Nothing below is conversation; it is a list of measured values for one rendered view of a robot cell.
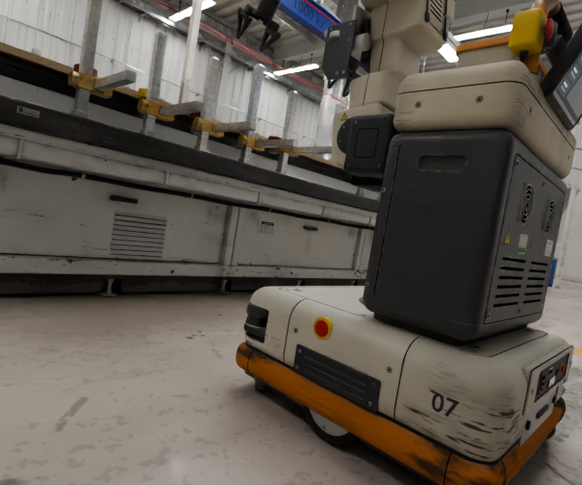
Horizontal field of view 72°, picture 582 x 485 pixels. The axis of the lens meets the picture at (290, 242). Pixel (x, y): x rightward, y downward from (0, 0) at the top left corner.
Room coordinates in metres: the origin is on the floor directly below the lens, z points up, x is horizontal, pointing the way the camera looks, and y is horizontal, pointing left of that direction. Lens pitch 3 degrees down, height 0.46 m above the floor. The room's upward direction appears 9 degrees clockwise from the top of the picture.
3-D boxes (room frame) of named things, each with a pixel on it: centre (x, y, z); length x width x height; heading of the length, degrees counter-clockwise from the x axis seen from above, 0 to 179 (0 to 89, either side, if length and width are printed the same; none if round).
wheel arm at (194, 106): (1.59, 0.55, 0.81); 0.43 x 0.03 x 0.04; 46
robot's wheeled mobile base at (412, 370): (1.08, -0.35, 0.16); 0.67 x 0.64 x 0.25; 46
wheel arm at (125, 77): (1.41, 0.72, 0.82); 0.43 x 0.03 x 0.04; 46
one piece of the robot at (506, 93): (1.01, -0.42, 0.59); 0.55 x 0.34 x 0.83; 136
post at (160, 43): (1.61, 0.63, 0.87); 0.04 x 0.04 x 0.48; 46
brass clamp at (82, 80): (1.44, 0.78, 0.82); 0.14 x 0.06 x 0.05; 136
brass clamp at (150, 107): (1.63, 0.61, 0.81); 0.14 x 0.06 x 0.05; 136
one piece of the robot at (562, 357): (0.87, -0.60, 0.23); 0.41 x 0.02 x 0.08; 136
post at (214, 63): (1.79, 0.45, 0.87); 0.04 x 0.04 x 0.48; 46
